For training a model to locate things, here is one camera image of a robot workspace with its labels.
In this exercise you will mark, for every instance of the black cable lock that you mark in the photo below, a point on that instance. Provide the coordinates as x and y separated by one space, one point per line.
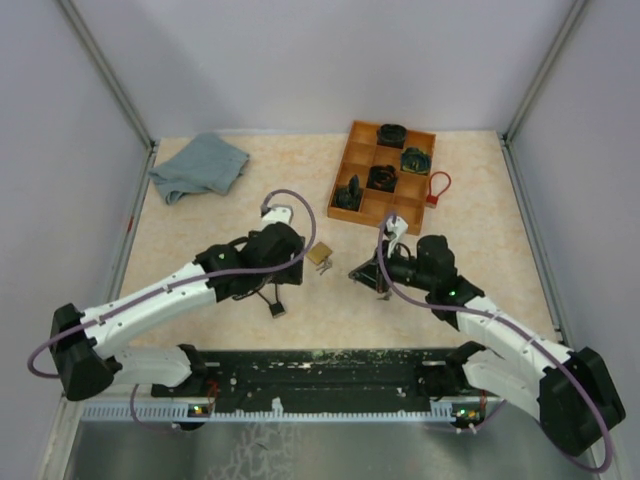
276 307

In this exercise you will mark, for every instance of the brass padlock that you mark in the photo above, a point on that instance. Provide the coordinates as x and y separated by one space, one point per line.
319 253

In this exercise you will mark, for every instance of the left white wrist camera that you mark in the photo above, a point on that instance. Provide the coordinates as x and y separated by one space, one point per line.
272 214

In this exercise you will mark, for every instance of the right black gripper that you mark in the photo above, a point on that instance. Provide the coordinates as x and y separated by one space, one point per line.
372 274

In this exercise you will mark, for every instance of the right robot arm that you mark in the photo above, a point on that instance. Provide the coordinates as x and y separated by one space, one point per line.
569 393

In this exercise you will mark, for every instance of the red cable lock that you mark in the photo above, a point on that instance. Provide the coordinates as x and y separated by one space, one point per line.
439 183

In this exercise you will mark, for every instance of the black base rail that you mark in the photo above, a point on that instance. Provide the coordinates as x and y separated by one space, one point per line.
359 377

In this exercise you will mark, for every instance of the white toothed cable duct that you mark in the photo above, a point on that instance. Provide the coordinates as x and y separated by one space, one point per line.
277 409

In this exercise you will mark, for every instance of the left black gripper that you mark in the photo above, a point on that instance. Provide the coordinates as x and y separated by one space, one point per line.
292 274

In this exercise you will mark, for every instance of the wooden compartment tray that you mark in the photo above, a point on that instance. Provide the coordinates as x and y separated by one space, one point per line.
383 169

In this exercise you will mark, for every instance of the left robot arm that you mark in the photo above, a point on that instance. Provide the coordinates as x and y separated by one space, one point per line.
92 349

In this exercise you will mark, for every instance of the blue folded cloth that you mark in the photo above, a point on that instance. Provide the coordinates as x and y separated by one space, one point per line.
207 164

